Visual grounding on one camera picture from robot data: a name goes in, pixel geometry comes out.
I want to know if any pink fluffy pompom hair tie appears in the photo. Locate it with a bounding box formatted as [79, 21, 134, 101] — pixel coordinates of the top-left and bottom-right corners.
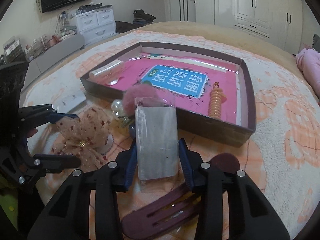
[122, 83, 161, 117]

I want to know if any white wardrobe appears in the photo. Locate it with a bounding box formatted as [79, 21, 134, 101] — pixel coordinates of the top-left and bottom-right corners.
[195, 0, 303, 54]

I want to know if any peach patterned blanket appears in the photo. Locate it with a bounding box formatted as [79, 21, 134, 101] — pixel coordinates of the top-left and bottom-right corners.
[21, 30, 319, 239]

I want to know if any pearl bead hair accessory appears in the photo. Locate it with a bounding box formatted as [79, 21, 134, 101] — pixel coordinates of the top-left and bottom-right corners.
[111, 99, 125, 116]

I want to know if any sheer dotted fabric bow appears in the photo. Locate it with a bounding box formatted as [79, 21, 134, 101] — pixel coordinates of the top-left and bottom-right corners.
[50, 107, 113, 172]

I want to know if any dark clothes pile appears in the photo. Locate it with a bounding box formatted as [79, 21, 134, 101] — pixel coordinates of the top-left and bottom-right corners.
[116, 9, 156, 34]

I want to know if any white ridged hair clip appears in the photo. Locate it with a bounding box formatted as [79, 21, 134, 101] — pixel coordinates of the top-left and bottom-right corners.
[89, 60, 125, 81]

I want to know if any clear bag with grey card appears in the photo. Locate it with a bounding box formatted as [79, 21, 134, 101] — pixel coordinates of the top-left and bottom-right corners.
[135, 98, 178, 181]

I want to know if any maroon hair clip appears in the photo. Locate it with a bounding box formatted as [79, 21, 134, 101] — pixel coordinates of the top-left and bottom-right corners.
[120, 152, 241, 240]

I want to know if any pink quilt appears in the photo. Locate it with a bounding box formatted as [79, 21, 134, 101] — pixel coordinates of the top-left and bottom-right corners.
[296, 48, 320, 98]

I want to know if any shallow brown cardboard box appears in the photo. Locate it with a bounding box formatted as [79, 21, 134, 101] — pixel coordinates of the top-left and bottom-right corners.
[80, 42, 257, 147]

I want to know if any left hand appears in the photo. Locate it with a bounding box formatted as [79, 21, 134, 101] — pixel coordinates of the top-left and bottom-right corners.
[27, 128, 38, 138]

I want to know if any white plastic drawer cabinet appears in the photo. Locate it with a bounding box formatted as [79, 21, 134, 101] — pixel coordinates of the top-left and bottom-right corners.
[71, 5, 118, 46]

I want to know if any pink picture book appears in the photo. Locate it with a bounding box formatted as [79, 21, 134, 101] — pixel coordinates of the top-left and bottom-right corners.
[112, 53, 240, 124]

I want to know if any beige spiral hair clip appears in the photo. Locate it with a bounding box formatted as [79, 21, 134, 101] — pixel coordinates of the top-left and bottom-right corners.
[208, 82, 226, 119]

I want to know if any grey bench cabinet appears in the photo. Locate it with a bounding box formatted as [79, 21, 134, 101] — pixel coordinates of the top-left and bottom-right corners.
[23, 34, 85, 89]

